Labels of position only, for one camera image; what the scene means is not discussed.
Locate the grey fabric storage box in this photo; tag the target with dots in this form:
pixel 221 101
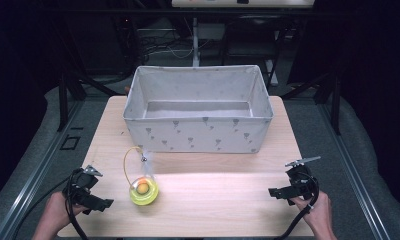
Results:
pixel 201 133

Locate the person's right hand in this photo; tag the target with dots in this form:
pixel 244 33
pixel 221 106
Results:
pixel 318 215

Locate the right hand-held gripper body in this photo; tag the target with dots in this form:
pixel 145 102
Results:
pixel 299 181

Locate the white metal stand pole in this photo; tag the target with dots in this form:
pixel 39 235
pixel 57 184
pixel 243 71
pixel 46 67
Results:
pixel 195 43

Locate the aluminium floor rail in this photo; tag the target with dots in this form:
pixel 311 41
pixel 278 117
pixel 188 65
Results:
pixel 34 173
pixel 351 173

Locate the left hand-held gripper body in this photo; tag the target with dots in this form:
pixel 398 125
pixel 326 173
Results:
pixel 83 181

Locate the person's left hand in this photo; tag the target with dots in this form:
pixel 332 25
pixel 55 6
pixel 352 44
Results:
pixel 56 213

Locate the black metal frame leg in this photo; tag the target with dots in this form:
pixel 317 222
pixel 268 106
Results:
pixel 62 100
pixel 336 106

